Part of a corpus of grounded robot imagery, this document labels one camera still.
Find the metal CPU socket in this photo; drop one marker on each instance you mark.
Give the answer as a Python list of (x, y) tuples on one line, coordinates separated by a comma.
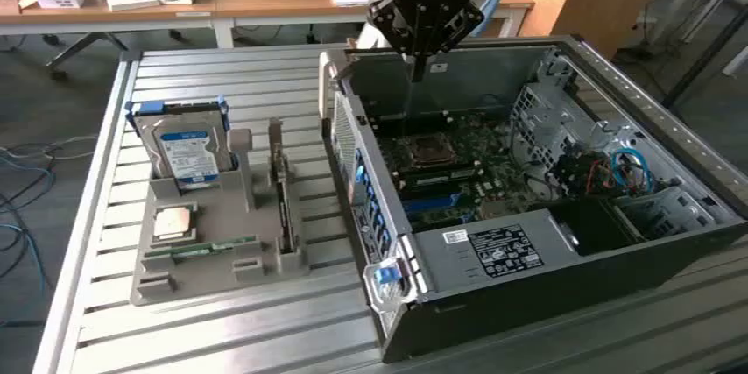
[(431, 150)]

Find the blue case latch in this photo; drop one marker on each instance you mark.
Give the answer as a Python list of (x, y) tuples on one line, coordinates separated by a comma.
[(386, 275)]

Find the silver perforated drive cage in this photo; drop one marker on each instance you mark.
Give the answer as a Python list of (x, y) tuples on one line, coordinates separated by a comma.
[(543, 129)]

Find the CPU chip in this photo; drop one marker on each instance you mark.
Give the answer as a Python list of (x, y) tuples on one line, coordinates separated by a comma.
[(174, 221)]

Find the white sticker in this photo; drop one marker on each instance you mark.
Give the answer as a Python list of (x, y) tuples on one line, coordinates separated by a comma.
[(439, 68)]

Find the blue expansion slot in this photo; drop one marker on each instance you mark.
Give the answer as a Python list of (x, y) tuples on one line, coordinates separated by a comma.
[(432, 204)]

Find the black metal frame post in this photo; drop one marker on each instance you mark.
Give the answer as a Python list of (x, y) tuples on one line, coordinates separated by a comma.
[(707, 58)]

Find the green GPU with black cooler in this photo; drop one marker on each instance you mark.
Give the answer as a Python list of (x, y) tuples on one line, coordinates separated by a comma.
[(283, 216)]

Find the silver metal disk bay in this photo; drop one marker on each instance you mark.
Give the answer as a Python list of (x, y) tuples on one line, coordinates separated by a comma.
[(666, 216)]

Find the green RAM stick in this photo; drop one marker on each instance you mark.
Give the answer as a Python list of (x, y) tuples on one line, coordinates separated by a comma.
[(435, 179), (199, 248)]

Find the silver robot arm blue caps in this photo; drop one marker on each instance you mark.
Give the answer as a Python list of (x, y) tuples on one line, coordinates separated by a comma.
[(371, 41)]

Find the green motherboard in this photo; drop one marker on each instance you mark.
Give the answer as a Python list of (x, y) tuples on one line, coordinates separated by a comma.
[(496, 159)]

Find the hard disk in blue carrier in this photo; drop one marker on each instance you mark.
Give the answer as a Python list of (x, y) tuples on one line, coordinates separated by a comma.
[(182, 146)]

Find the silver power supply with label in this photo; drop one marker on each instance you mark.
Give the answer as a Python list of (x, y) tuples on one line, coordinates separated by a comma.
[(456, 260)]

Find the black open PC case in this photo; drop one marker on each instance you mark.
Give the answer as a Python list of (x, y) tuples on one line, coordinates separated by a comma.
[(555, 304)]

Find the grey parts rack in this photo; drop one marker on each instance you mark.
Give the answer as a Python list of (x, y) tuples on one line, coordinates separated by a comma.
[(222, 225)]

